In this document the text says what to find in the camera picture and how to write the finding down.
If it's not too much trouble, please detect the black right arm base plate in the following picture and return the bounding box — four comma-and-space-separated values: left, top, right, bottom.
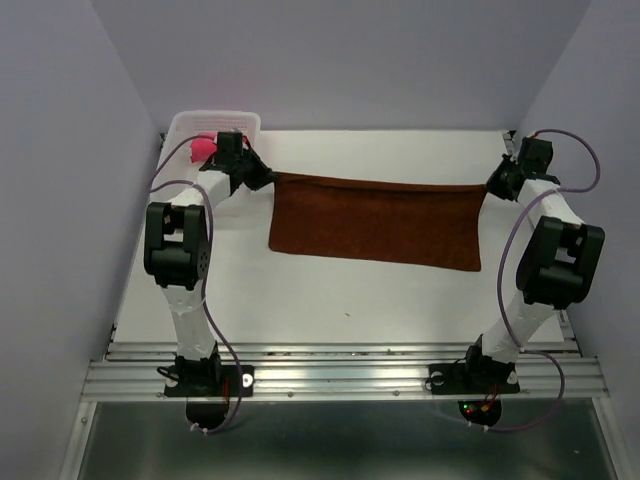
425, 362, 521, 398

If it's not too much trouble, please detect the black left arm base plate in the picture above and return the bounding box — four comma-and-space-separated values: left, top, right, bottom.
156, 364, 255, 399

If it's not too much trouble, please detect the aluminium table edge rail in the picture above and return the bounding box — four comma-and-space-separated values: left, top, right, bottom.
502, 129, 581, 351

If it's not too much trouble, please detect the white plastic basket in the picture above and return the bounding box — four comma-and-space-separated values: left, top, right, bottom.
152, 110, 261, 187

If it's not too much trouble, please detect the aluminium front mounting rail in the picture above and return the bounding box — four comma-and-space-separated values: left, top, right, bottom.
81, 340, 609, 402

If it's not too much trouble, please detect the pink microfibre towel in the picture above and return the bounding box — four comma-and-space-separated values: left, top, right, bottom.
190, 132, 217, 164

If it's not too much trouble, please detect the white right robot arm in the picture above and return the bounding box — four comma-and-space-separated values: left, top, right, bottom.
460, 129, 606, 390

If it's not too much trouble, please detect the brown microfibre towel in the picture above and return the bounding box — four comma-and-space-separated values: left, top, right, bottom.
268, 173, 486, 272

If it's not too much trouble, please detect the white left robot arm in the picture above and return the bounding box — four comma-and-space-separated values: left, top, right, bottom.
143, 131, 277, 394

